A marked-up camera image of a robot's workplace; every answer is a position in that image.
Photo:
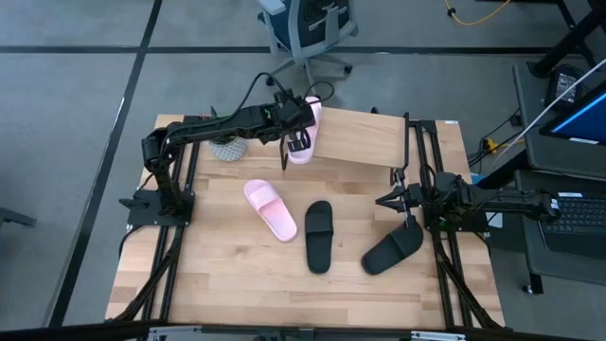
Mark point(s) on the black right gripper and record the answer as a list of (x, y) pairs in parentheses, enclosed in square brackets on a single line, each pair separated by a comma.
[(414, 196)]

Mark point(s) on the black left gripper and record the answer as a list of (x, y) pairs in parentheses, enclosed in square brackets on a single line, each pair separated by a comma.
[(291, 116)]

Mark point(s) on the pink rubber slide sandal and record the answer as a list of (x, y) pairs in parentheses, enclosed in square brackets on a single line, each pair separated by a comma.
[(274, 218), (303, 157)]

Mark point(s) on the black rubber slide sandal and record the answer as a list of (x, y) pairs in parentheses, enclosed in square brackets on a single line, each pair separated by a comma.
[(388, 251), (318, 251)]

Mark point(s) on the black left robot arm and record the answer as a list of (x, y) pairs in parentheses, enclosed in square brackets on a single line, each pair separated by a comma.
[(213, 128)]

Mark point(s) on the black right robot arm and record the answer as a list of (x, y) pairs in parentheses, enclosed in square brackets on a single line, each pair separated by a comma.
[(502, 201)]

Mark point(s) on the succulent in patterned white pot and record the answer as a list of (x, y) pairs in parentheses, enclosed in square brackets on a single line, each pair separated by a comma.
[(229, 149)]

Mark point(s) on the yellow power plug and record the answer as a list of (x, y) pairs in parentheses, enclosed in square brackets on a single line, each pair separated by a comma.
[(491, 146)]

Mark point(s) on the grey and blue office chair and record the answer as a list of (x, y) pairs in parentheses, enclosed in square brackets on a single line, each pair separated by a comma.
[(322, 28)]

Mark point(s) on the black laptop keyboard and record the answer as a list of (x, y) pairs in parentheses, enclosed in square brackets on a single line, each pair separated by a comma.
[(582, 222)]

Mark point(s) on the black power adapter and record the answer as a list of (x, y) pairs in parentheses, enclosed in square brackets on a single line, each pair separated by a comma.
[(563, 87)]

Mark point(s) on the monitor with blue screen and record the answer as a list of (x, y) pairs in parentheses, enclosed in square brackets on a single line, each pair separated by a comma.
[(587, 118)]

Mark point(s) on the dark grey furniture leg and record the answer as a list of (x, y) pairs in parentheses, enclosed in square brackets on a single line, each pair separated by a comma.
[(14, 217)]

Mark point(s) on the wooden shelf with black frame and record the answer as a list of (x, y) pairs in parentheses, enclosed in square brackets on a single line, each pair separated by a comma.
[(360, 137)]

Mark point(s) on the silver aluminium bracket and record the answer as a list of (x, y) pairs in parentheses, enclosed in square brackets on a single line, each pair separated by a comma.
[(175, 334), (438, 336)]

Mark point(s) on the black aluminium table frame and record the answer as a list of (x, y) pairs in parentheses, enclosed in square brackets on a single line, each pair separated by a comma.
[(168, 293)]

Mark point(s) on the black desk leg frame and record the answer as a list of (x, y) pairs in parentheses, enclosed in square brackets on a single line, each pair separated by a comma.
[(563, 47)]

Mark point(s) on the black camera mount beam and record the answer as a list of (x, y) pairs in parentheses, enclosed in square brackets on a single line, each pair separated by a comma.
[(71, 334)]

